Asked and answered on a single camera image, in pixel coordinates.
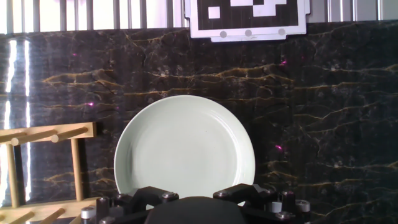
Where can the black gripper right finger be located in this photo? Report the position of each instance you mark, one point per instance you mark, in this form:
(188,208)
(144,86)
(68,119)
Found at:
(239,191)

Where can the black white marker board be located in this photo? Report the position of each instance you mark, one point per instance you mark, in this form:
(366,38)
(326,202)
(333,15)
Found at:
(242,21)

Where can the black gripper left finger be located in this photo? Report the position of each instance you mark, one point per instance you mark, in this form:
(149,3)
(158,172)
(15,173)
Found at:
(155,195)

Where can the wooden dish rack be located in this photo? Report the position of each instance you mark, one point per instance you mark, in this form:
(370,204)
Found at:
(76,161)

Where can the pale green round dish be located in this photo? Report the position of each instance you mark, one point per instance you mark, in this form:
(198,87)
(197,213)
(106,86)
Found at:
(183,146)

